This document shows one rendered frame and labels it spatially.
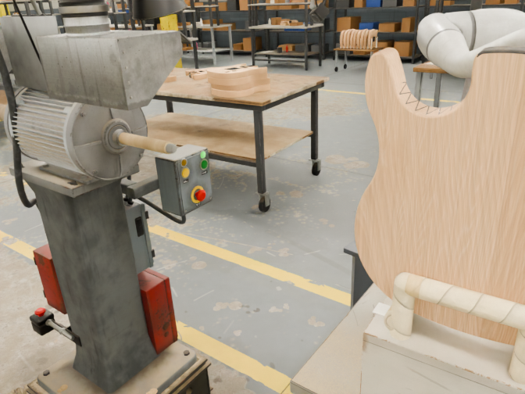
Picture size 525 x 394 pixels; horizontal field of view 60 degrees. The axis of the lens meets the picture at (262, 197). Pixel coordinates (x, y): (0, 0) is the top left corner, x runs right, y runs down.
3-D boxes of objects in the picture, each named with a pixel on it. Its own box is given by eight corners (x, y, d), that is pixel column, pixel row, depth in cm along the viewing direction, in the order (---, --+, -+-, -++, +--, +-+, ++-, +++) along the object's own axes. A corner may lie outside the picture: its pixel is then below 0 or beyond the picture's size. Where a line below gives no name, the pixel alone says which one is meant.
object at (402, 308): (387, 336, 71) (391, 285, 67) (393, 324, 74) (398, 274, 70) (407, 343, 70) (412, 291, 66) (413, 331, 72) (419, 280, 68)
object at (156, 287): (117, 332, 194) (101, 258, 179) (141, 316, 203) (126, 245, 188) (158, 356, 180) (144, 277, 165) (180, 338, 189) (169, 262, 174)
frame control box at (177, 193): (126, 222, 166) (113, 154, 155) (169, 201, 181) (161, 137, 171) (173, 239, 152) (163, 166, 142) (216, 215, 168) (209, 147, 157)
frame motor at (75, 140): (12, 170, 146) (-12, 87, 135) (85, 146, 165) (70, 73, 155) (88, 196, 123) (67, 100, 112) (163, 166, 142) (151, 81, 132)
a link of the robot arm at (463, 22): (429, 23, 120) (482, 21, 120) (412, 4, 135) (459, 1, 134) (421, 71, 128) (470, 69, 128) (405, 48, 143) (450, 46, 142)
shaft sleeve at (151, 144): (116, 141, 124) (120, 130, 124) (126, 145, 127) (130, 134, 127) (162, 152, 114) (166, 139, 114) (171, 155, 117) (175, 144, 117)
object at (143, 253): (110, 266, 177) (80, 128, 155) (132, 253, 185) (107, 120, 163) (135, 277, 169) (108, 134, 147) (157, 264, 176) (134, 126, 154)
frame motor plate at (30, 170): (10, 175, 150) (7, 164, 148) (75, 154, 167) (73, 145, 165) (73, 198, 130) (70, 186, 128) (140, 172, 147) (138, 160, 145)
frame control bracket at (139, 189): (127, 197, 151) (126, 186, 150) (169, 178, 165) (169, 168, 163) (135, 200, 149) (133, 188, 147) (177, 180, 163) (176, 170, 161)
